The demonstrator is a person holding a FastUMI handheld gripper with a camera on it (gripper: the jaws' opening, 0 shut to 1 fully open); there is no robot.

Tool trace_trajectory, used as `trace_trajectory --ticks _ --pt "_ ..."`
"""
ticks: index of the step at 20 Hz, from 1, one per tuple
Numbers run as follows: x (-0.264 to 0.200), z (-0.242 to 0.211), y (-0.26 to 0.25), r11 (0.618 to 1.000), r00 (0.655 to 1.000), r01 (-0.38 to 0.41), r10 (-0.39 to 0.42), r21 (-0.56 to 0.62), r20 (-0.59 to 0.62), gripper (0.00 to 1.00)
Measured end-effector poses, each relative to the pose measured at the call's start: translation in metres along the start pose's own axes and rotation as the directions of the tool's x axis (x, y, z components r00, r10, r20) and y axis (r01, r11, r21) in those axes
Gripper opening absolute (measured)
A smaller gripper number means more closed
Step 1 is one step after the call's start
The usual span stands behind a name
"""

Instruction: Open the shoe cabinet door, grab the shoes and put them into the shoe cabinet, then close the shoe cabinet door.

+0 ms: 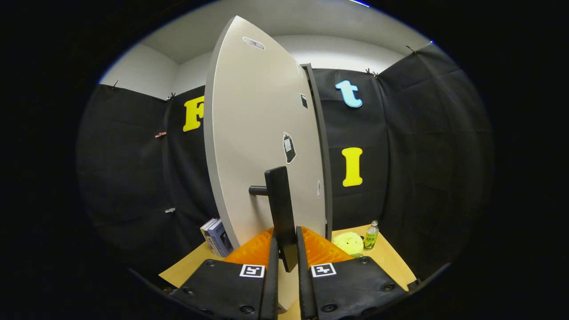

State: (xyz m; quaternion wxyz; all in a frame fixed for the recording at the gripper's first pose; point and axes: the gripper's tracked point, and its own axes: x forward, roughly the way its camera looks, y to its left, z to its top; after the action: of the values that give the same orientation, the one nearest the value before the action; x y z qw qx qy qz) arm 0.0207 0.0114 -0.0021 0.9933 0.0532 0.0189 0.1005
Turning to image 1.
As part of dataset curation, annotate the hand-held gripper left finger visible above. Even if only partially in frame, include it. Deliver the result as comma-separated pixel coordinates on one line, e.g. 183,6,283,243
171,228,280,320

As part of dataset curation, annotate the green label bottle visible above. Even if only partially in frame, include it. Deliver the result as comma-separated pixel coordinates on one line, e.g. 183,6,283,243
363,221,380,251

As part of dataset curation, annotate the blue cover book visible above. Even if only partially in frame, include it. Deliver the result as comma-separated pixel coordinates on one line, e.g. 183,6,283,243
207,219,234,258

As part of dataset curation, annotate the beige shoe cabinet door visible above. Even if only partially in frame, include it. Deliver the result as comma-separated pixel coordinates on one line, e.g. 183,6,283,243
204,16,328,312

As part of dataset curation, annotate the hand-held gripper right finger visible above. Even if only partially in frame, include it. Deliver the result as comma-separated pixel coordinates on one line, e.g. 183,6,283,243
296,226,421,320

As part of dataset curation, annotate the yellow plush pad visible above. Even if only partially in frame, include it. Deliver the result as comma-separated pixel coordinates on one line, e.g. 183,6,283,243
332,232,365,258

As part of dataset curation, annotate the white spine book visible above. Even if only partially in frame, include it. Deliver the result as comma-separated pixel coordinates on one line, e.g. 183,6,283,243
200,218,218,254

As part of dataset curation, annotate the grey shoe cabinet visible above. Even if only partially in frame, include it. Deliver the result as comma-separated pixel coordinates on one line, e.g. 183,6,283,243
301,64,333,241

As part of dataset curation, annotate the black backdrop cloth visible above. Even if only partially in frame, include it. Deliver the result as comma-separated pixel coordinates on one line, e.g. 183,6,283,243
76,42,496,285

